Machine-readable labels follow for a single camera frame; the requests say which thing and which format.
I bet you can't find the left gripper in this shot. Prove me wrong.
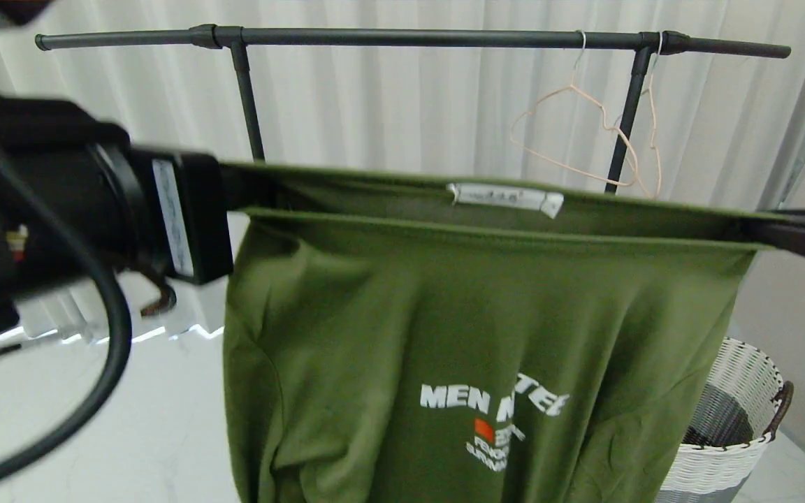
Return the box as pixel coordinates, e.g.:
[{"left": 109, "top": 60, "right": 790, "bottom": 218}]
[{"left": 88, "top": 143, "right": 235, "bottom": 286}]

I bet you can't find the white laundry basket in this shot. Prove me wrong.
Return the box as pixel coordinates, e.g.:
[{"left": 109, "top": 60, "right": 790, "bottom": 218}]
[{"left": 654, "top": 337, "right": 795, "bottom": 503}]

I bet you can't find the green long-sleeved shirt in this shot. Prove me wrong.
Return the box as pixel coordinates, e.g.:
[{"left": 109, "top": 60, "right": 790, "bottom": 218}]
[{"left": 221, "top": 162, "right": 788, "bottom": 503}]

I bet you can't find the black clothes rack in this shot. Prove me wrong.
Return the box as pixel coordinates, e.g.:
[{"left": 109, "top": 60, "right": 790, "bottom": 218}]
[{"left": 34, "top": 24, "right": 792, "bottom": 196}]

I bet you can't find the pink clothes hanger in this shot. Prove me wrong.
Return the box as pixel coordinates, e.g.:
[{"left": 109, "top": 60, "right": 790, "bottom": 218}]
[
  {"left": 637, "top": 35, "right": 663, "bottom": 200},
  {"left": 509, "top": 31, "right": 639, "bottom": 188}
]

